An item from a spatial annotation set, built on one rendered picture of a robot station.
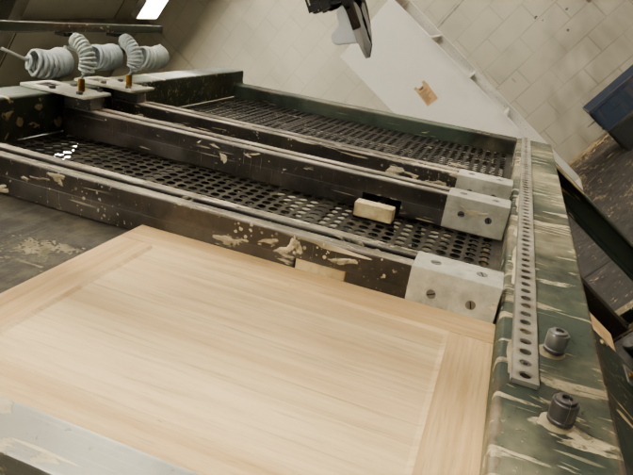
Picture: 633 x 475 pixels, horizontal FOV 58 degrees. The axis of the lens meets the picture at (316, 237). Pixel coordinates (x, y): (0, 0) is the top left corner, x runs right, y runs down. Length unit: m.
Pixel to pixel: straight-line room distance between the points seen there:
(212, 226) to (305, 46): 5.48
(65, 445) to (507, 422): 0.39
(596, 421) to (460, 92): 4.00
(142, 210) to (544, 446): 0.67
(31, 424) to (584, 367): 0.57
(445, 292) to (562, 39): 5.14
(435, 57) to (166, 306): 3.96
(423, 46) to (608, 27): 1.94
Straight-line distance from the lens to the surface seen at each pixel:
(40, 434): 0.53
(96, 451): 0.51
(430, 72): 4.56
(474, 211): 1.21
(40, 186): 1.09
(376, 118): 2.21
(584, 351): 0.78
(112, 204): 1.00
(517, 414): 0.61
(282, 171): 1.29
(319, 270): 0.86
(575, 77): 5.90
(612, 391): 0.74
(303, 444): 0.56
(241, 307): 0.75
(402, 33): 4.58
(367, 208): 1.16
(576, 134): 5.97
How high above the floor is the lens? 1.14
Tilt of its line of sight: level
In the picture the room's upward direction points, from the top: 44 degrees counter-clockwise
